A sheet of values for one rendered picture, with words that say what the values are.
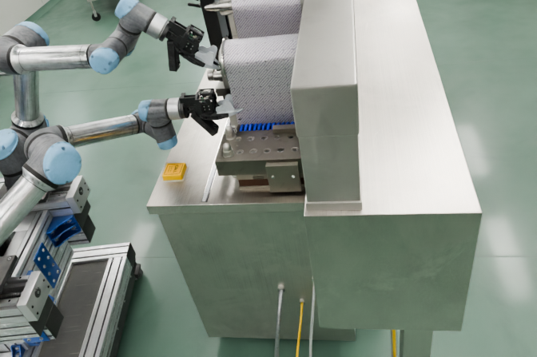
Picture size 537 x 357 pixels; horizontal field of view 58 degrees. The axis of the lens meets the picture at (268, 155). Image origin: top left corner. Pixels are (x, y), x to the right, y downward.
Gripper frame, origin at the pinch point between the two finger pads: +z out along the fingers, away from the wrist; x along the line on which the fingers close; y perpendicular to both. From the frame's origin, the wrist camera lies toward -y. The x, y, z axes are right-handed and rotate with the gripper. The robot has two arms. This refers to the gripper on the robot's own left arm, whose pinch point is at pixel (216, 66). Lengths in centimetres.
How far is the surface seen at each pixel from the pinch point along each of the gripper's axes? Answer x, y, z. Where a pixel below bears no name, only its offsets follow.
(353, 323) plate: -89, 22, 37
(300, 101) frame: -88, 55, 3
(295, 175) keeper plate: -27.3, -2.9, 35.6
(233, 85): -5.5, 0.5, 7.5
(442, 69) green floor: 203, -23, 165
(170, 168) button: -15.1, -36.6, 3.9
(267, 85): -5.5, 6.9, 16.5
